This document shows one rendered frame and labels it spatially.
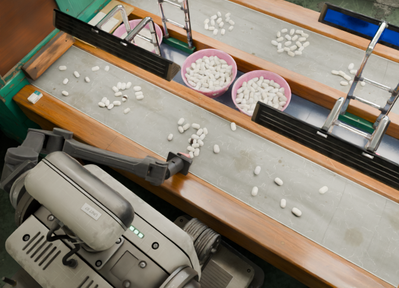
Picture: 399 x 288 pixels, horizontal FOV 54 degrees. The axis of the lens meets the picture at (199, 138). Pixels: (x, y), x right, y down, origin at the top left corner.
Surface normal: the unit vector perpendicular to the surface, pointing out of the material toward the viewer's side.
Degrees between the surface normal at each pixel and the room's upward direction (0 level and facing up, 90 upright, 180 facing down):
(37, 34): 90
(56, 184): 0
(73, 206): 0
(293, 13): 0
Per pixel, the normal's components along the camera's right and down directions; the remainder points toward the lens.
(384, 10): -0.07, -0.51
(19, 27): 0.84, 0.44
